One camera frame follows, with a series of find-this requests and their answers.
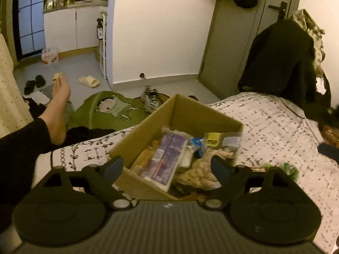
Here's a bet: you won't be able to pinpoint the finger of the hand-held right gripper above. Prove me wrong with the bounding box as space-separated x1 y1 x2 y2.
317 143 339 165

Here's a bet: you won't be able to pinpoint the dark cloth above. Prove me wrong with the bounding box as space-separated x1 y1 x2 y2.
65 126 116 146

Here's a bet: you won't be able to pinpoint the small blue packet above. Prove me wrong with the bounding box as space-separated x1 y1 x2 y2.
191 137 206 152

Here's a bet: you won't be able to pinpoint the grey-green door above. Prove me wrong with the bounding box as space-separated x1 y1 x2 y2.
198 0 303 99

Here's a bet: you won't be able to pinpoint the dark bottle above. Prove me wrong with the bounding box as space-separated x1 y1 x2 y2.
96 18 104 41

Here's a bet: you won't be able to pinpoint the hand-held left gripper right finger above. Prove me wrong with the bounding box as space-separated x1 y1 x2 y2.
203 156 300 209

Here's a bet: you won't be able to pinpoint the beige slipper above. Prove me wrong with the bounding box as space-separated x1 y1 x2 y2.
78 76 100 88

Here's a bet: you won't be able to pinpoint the camouflage clothing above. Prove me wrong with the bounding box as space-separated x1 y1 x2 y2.
291 9 326 68

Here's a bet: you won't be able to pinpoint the wicker basket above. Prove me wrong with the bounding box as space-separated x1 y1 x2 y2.
321 125 339 144

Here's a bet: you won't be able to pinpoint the cream curtain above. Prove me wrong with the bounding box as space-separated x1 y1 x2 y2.
0 34 33 138

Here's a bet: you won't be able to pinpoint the black slippers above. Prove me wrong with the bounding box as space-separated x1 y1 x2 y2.
24 74 46 95

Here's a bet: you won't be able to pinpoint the white clothing tag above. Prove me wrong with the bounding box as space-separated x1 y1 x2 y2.
316 77 327 95

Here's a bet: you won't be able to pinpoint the purple and white snack packet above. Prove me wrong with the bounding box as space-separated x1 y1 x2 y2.
140 132 194 192

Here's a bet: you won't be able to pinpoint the clear bag of nuts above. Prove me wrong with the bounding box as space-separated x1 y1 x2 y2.
176 132 243 191

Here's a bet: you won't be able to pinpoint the black jacket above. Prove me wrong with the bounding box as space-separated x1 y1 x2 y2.
238 18 332 117

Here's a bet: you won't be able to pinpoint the orange snack packet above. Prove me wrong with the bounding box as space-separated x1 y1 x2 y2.
131 140 160 174

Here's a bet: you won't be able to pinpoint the white patterned bed cover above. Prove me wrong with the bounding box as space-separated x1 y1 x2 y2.
34 92 339 253

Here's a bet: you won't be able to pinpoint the green cartoon rug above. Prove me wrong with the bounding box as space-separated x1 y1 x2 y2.
66 90 170 132

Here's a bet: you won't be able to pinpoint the grey sneaker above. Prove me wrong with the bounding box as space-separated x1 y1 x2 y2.
141 85 160 113

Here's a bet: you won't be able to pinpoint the plastic wrapped pack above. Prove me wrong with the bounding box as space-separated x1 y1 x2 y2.
41 48 60 66

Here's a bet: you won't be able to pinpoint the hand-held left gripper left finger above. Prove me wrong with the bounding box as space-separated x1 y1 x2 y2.
31 156 133 209

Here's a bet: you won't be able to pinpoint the person's leg in black trousers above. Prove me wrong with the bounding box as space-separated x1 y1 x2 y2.
0 117 53 233

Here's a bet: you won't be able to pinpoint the brown cardboard box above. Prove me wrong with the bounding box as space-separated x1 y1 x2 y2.
108 94 243 200

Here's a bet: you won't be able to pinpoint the white storage rack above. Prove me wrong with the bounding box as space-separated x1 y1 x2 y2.
99 13 110 86

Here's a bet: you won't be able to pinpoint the white kitchen cabinet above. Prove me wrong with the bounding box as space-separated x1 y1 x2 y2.
43 0 109 54

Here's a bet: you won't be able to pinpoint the black door handle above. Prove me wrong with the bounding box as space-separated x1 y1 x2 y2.
268 1 288 21

